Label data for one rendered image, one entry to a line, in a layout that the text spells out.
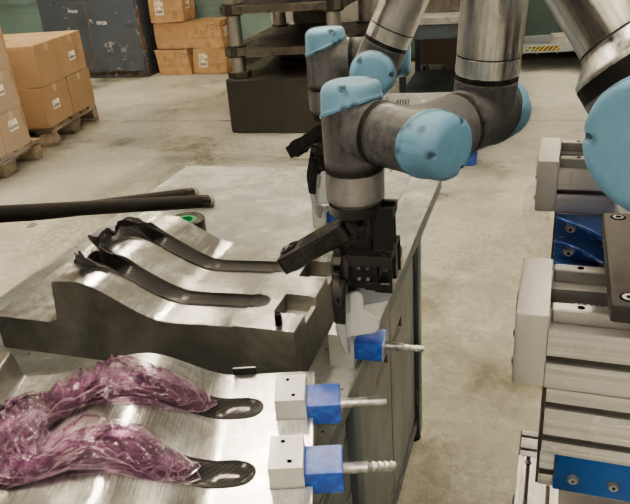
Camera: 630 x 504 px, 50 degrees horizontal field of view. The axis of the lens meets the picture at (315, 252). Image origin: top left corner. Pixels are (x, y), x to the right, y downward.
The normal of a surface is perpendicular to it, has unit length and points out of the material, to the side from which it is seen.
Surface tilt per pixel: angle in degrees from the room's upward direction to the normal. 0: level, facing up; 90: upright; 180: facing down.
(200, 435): 22
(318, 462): 0
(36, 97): 90
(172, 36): 87
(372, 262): 90
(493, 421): 0
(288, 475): 90
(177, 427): 29
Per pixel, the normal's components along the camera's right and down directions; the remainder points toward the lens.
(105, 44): -0.23, 0.44
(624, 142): -0.69, 0.45
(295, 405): 0.00, 0.44
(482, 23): -0.48, 0.44
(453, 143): 0.65, 0.29
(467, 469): -0.07, -0.90
